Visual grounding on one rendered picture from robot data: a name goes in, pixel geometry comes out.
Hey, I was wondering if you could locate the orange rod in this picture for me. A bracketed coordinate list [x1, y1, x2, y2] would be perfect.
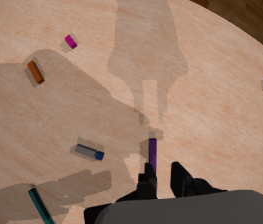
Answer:
[27, 61, 45, 84]

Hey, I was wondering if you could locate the turquoise rod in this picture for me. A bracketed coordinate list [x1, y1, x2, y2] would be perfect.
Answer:
[28, 188, 55, 224]

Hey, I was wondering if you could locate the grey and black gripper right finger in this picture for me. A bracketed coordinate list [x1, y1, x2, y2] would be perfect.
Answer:
[170, 161, 228, 198]

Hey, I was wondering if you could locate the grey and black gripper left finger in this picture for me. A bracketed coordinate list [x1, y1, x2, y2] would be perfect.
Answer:
[83, 163, 158, 224]

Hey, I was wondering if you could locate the small magenta block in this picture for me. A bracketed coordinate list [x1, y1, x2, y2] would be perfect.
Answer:
[64, 35, 78, 49]

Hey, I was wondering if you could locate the purple rod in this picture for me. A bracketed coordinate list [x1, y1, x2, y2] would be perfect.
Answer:
[149, 138, 157, 174]

